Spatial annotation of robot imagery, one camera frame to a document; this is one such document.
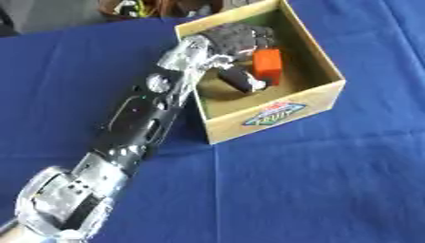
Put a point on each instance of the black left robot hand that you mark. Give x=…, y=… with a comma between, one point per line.
x=235, y=39

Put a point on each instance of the orange block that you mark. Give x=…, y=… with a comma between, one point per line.
x=268, y=64

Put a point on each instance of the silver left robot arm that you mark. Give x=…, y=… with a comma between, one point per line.
x=138, y=126

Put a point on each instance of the tan cardboard box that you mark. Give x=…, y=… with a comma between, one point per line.
x=265, y=110

